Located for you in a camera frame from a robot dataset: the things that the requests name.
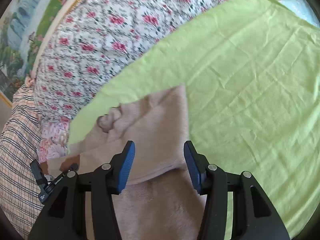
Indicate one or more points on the light green bed sheet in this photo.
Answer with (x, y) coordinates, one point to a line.
(251, 71)

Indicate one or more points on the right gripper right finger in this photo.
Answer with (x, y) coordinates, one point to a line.
(211, 181)

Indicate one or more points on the light blue mattress cover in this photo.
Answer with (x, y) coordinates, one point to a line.
(302, 9)

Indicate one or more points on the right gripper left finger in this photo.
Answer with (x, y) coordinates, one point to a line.
(110, 179)

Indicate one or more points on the white red floral quilt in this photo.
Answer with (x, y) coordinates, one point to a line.
(96, 40)

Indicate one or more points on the plaid checked blanket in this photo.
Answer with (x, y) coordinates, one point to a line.
(20, 138)

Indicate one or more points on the landscape painting gold frame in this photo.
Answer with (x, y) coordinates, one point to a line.
(26, 26)

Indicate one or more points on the purple pink floral pillow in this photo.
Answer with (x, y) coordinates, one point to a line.
(54, 138)

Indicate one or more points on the beige knitted sweater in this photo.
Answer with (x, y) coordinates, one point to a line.
(159, 201)

